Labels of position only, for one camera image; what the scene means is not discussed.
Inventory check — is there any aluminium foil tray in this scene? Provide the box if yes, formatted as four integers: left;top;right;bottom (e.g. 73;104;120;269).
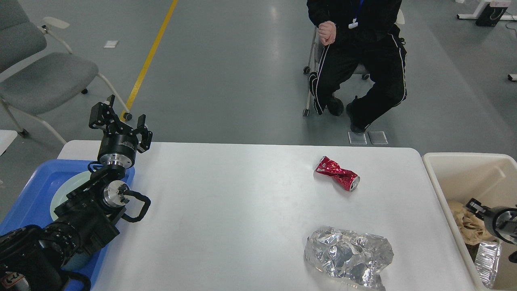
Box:
473;241;502;289

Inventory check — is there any clear floor plate left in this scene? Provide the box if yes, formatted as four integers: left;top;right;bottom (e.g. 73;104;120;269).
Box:
348;131;368;146

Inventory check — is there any white paper scrap on floor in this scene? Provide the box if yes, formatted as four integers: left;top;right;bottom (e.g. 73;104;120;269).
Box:
103;40;119;49

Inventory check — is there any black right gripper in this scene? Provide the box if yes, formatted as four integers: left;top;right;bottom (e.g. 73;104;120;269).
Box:
466;198;517;245

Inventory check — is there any clear floor plate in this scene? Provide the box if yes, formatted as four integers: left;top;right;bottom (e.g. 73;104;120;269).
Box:
348;131;368;146
368;131;389;144

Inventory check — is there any green plate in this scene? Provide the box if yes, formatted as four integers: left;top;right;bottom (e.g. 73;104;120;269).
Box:
50;170;91;221

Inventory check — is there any red snack wrapper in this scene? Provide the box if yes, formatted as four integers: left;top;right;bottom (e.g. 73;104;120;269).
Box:
315;156;360;192

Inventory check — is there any blue lanyard badge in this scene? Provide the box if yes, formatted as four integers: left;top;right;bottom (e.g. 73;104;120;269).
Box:
348;0;364;29

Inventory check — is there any seated person in black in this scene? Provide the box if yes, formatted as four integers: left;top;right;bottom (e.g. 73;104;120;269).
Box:
306;0;408;133

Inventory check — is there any teal mug yellow inside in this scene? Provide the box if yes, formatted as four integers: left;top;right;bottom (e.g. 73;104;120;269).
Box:
61;251;96;272

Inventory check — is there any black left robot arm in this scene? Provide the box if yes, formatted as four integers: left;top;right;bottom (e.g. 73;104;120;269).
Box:
0;95;153;291

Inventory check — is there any clear floor plate right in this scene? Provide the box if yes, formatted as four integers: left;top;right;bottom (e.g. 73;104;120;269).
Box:
368;131;389;144

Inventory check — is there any black box on floor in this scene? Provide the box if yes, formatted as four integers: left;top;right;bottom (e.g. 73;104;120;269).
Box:
475;2;508;27

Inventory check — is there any beige plastic bin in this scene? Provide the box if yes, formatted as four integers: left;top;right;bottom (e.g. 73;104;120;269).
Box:
422;152;517;291

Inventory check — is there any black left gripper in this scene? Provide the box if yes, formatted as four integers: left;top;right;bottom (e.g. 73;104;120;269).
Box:
88;95;153;169

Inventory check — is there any brown paper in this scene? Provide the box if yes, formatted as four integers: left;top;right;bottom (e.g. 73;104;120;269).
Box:
447;200;495;246

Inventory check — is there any grey office chair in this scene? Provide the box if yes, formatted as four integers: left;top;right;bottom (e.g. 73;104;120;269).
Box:
0;0;122;144

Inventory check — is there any white chair under person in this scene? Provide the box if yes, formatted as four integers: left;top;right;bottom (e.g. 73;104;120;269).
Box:
303;8;405;117

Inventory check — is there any blue plastic tray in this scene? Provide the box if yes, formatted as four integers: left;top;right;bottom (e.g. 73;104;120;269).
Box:
0;159;135;291

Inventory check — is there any aluminium foil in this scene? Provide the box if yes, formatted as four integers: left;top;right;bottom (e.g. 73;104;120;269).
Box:
303;226;394;291

